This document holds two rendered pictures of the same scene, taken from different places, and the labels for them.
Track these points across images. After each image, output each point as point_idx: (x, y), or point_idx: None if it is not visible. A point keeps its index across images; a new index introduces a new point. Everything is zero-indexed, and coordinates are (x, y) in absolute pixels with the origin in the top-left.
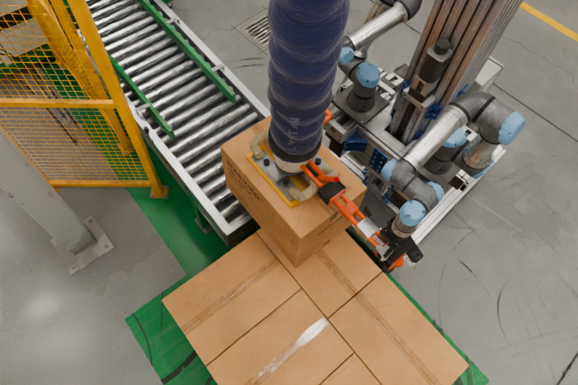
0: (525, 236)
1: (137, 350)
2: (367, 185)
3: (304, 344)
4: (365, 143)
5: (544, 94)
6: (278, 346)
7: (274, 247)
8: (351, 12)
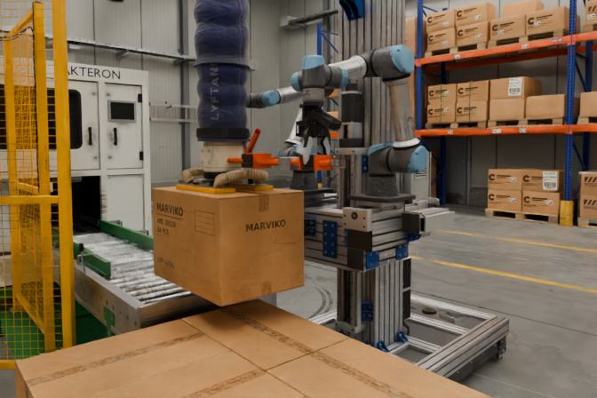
0: None
1: None
2: (338, 326)
3: (222, 390)
4: (312, 218)
5: (545, 312)
6: (177, 393)
7: (201, 326)
8: (325, 279)
